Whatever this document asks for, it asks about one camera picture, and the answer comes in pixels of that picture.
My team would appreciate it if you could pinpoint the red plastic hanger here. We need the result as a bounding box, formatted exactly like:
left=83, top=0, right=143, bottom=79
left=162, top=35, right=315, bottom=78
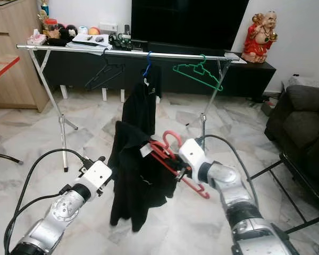
left=148, top=131, right=211, bottom=200

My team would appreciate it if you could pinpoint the plain black shirt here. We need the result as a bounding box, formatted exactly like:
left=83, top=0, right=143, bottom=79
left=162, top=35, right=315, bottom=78
left=109, top=121, right=176, bottom=233

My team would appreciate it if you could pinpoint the green plastic hanger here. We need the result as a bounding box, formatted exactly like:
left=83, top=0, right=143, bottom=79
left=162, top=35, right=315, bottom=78
left=173, top=55, right=224, bottom=92

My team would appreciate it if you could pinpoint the blue hanger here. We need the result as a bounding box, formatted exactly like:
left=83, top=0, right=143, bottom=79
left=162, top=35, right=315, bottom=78
left=142, top=51, right=154, bottom=79

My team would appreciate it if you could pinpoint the black plastic hanger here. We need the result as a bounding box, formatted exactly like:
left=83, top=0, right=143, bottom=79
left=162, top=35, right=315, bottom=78
left=85, top=52, right=125, bottom=92

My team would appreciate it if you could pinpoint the black shirt with green logo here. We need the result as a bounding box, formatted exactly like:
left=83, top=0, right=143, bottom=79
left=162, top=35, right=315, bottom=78
left=121, top=66, right=163, bottom=136

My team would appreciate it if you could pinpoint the black TV console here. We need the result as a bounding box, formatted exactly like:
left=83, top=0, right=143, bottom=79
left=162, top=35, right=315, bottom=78
left=24, top=41, right=277, bottom=103

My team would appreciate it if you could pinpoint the white paper sheet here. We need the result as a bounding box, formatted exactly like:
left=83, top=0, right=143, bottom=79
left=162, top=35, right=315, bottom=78
left=226, top=52, right=246, bottom=63

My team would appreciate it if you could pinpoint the dark brown sofa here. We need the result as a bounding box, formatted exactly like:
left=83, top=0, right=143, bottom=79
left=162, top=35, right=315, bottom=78
left=264, top=85, right=319, bottom=208

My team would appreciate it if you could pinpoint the black gadget cluster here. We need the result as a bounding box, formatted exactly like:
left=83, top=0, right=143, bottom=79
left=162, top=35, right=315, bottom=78
left=111, top=32, right=135, bottom=51

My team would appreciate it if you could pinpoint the red Buddha statue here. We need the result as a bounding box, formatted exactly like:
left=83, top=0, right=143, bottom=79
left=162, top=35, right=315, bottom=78
left=242, top=12, right=278, bottom=64

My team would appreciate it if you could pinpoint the black television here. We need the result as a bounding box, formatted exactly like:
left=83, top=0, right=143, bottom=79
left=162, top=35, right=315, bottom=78
left=131, top=0, right=250, bottom=53

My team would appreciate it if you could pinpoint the side table with white cloth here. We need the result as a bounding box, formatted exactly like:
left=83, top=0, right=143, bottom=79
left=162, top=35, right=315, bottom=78
left=282, top=75, right=319, bottom=90

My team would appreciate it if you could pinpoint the silver metal garment rack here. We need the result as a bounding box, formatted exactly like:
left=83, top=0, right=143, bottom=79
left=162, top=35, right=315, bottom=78
left=16, top=44, right=240, bottom=173

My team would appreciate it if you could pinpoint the white paper stack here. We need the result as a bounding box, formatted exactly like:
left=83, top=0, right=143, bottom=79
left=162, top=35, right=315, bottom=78
left=71, top=33, right=112, bottom=51

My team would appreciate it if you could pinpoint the marble table with red edge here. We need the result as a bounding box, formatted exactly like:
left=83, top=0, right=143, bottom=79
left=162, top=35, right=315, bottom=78
left=0, top=55, right=24, bottom=165

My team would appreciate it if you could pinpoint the black round plush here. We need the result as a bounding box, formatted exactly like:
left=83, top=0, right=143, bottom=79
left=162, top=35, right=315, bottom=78
left=58, top=24, right=78, bottom=40

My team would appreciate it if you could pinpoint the jar with red lid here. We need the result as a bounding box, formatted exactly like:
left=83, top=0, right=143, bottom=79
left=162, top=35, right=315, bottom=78
left=45, top=19, right=59, bottom=39

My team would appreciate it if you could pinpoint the pink tissue box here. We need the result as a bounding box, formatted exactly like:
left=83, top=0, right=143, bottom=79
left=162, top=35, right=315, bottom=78
left=28, top=31, right=47, bottom=46

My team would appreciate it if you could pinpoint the wooden cabinet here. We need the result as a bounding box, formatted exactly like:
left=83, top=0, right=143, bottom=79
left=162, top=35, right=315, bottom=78
left=0, top=0, right=49, bottom=113

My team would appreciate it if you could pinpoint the blue gold trophy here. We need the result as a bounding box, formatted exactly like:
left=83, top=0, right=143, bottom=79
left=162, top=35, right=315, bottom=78
left=40, top=0, right=51, bottom=21

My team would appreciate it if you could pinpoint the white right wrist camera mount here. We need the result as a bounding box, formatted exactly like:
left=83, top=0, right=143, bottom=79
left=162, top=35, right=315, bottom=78
left=178, top=138, right=206, bottom=184

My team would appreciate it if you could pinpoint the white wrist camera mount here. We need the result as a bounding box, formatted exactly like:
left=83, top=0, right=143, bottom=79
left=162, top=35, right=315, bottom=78
left=178, top=138, right=206, bottom=184
left=81, top=159, right=113, bottom=198

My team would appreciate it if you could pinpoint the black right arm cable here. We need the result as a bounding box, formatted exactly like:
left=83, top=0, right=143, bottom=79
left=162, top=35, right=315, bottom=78
left=197, top=134, right=261, bottom=208

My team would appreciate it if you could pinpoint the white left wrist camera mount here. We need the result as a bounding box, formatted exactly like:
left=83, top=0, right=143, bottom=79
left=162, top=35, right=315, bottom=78
left=81, top=159, right=113, bottom=198

